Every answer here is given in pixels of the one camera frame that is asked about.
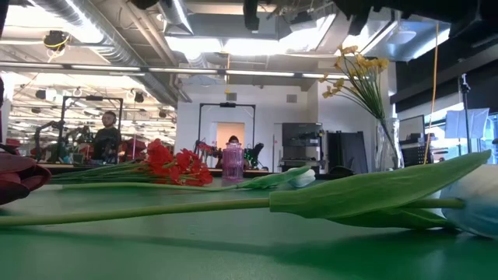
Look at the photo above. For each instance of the black tripod light stand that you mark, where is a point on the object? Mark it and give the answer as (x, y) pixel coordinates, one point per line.
(465, 97)

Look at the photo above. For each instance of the silver ventilation duct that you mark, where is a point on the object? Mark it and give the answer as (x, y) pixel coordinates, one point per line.
(116, 50)

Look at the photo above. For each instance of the long ceiling light bar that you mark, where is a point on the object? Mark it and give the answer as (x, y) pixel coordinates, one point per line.
(105, 68)

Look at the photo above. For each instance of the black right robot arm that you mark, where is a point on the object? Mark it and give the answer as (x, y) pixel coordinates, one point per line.
(467, 11)

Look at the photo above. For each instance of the black gantry frame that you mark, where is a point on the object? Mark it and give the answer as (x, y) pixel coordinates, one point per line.
(227, 104)
(93, 98)

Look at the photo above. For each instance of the dark grey panel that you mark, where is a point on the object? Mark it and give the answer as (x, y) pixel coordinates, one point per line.
(350, 151)

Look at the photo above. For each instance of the white artificial tulip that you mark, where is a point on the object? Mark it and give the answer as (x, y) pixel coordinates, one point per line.
(272, 179)
(350, 194)

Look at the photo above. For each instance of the black cabinet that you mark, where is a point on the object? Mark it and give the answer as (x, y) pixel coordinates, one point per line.
(301, 134)

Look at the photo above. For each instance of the pink glass vase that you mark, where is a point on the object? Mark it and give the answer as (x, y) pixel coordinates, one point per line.
(232, 163)

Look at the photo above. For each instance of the black background robot arm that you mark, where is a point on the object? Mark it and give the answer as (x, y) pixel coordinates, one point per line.
(254, 153)

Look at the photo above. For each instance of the clear glass vase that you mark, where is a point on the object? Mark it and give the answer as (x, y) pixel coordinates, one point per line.
(389, 155)

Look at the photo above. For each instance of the dark red artificial tulip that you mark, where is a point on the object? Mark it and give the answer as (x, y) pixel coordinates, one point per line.
(19, 179)

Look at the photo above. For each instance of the black ceiling device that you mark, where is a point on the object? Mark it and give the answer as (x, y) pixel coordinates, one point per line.
(55, 39)

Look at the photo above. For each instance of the person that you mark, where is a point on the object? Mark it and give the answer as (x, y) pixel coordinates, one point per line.
(233, 139)
(106, 144)

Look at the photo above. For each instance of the white framed board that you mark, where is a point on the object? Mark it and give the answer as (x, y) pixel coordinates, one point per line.
(412, 126)

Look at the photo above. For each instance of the green table mat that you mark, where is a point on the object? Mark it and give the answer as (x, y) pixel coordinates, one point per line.
(194, 256)

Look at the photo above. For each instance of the grey wall vent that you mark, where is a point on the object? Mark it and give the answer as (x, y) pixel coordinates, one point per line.
(231, 96)
(292, 98)

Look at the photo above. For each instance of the yellow artificial flower bunch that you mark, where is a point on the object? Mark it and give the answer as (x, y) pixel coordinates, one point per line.
(375, 63)

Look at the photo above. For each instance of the black perforated rack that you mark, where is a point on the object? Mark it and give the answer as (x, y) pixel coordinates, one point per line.
(414, 155)

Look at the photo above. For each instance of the white softbox panel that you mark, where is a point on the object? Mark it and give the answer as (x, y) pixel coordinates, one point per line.
(467, 122)

